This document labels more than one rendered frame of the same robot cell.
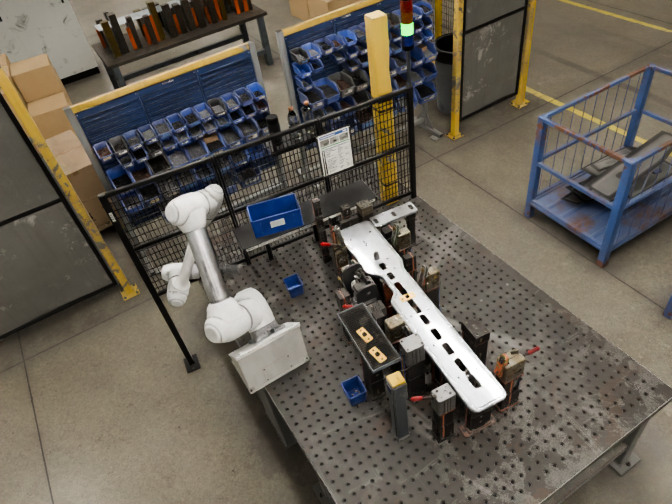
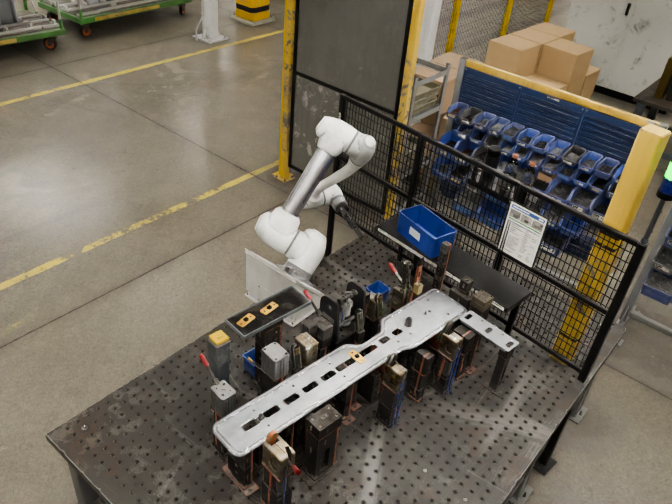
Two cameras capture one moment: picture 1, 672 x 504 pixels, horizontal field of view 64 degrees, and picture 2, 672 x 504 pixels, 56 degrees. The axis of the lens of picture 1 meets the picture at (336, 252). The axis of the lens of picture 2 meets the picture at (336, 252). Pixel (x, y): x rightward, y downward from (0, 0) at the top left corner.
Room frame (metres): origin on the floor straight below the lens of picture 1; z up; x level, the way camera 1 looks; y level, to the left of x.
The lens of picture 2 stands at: (0.74, -2.01, 3.01)
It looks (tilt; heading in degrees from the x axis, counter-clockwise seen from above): 36 degrees down; 61
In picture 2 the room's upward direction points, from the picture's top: 6 degrees clockwise
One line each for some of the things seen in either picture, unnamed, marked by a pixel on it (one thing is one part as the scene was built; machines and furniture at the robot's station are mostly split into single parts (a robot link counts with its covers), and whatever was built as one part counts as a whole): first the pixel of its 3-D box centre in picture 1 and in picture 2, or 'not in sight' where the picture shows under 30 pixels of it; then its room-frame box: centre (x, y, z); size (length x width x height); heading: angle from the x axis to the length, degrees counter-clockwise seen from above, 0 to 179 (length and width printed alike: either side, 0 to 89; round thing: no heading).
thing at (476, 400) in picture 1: (410, 299); (354, 360); (1.82, -0.34, 1.00); 1.38 x 0.22 x 0.02; 18
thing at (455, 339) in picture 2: (403, 253); (445, 362); (2.28, -0.39, 0.87); 0.12 x 0.09 x 0.35; 108
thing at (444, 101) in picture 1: (456, 75); not in sight; (5.32, -1.60, 0.36); 0.50 x 0.50 x 0.73
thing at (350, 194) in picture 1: (305, 214); (449, 259); (2.63, 0.14, 1.02); 0.90 x 0.22 x 0.03; 108
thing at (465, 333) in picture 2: (390, 245); (458, 352); (2.40, -0.34, 0.84); 0.11 x 0.10 x 0.28; 108
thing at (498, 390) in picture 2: (410, 226); (500, 367); (2.54, -0.49, 0.84); 0.11 x 0.06 x 0.29; 108
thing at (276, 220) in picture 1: (275, 215); (425, 230); (2.57, 0.32, 1.10); 0.30 x 0.17 x 0.13; 99
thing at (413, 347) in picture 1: (412, 368); (274, 384); (1.47, -0.27, 0.90); 0.13 x 0.10 x 0.41; 108
